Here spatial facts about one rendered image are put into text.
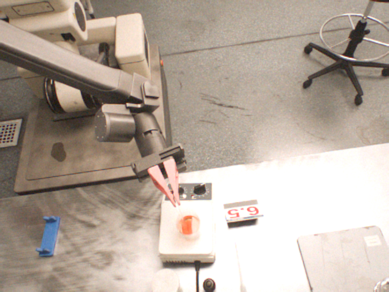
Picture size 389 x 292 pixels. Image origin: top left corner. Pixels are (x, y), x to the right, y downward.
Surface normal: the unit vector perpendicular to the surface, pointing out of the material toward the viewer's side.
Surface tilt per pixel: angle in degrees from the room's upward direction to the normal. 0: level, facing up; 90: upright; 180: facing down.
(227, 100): 0
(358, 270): 0
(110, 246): 0
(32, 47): 42
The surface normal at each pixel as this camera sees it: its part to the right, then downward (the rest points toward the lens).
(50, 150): -0.08, -0.52
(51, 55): 0.59, -0.30
